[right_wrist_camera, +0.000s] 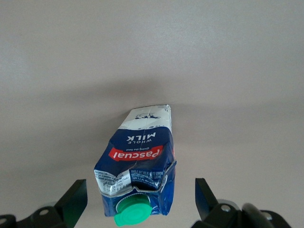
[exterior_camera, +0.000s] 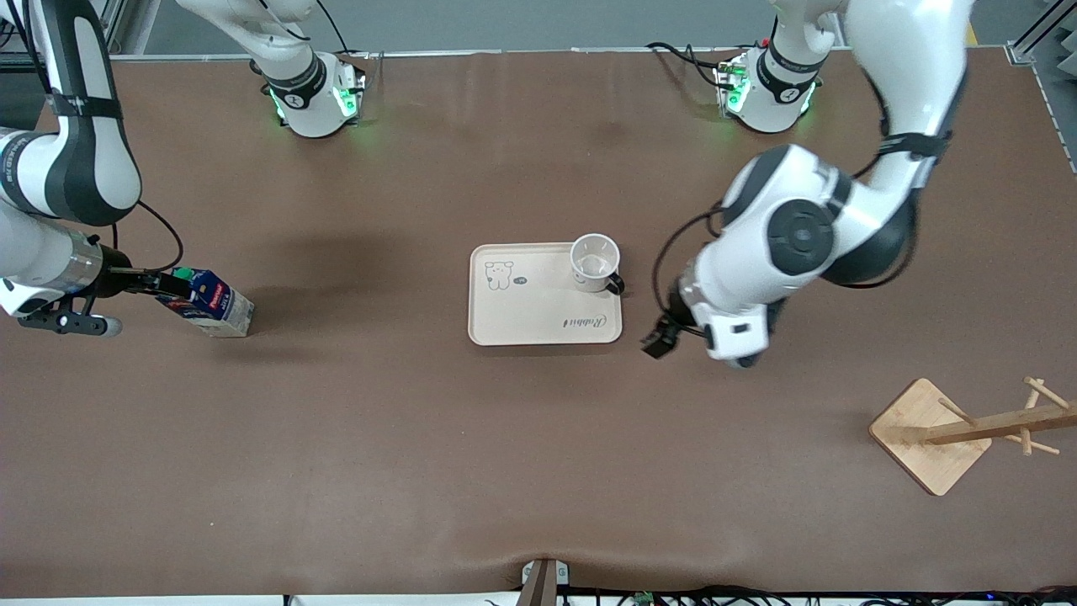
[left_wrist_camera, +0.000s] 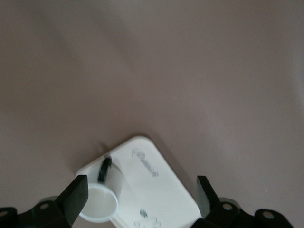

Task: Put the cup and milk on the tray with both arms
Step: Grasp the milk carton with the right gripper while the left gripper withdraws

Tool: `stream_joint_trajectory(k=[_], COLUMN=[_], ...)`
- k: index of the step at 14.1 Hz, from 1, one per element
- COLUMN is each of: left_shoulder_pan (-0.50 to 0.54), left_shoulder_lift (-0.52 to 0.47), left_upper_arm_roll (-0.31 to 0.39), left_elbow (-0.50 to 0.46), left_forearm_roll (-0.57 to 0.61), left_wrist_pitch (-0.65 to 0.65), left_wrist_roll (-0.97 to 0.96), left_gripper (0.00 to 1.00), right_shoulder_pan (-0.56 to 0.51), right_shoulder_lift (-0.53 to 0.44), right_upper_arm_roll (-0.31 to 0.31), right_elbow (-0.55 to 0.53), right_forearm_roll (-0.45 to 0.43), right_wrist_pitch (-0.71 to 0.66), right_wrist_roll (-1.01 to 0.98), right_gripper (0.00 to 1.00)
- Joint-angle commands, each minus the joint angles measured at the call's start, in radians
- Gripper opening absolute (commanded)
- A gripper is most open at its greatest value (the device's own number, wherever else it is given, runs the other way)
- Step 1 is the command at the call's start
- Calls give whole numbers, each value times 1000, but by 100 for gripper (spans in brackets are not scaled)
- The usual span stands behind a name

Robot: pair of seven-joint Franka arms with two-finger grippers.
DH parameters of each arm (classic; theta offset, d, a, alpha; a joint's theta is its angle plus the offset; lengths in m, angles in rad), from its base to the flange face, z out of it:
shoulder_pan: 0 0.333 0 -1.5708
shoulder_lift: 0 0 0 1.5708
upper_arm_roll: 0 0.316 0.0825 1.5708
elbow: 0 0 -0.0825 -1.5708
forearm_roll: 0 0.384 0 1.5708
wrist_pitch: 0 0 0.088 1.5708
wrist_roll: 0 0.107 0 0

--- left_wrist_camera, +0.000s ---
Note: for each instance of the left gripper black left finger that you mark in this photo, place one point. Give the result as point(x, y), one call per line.
point(59, 211)

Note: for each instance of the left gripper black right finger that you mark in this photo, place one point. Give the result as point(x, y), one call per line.
point(228, 216)

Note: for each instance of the cream rabbit print tray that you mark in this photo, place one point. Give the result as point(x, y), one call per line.
point(154, 190)

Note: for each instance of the brown table cover mat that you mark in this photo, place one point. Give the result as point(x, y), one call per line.
point(152, 71)

